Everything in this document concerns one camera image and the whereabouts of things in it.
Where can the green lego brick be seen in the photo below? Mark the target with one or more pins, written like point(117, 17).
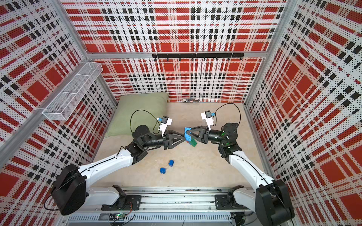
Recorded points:
point(193, 142)

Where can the white wire basket shelf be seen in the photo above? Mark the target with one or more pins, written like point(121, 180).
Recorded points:
point(66, 101)

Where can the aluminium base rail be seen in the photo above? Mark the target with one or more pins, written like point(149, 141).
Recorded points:
point(183, 206)

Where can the black hook rail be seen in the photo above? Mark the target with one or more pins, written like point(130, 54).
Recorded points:
point(197, 55)

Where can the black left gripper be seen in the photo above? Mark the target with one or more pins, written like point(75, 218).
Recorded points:
point(169, 139)

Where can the light blue lego brick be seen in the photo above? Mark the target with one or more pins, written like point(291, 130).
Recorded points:
point(186, 134)

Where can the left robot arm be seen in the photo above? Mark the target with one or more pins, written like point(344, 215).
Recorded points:
point(74, 188)

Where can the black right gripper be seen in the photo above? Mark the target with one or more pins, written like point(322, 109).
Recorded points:
point(204, 134)

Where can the green cushion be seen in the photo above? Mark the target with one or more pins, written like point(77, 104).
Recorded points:
point(136, 110)

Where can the flag print rolled pouch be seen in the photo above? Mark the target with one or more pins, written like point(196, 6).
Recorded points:
point(191, 100)

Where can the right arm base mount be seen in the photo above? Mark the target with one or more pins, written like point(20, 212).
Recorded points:
point(230, 200)

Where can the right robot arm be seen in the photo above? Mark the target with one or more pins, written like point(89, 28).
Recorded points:
point(270, 199)

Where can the blue tiny lego brick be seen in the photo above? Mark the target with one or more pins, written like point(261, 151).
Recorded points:
point(171, 163)

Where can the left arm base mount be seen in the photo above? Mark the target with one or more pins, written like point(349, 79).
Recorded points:
point(124, 201)

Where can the green circuit board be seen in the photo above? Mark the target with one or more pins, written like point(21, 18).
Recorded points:
point(116, 217)

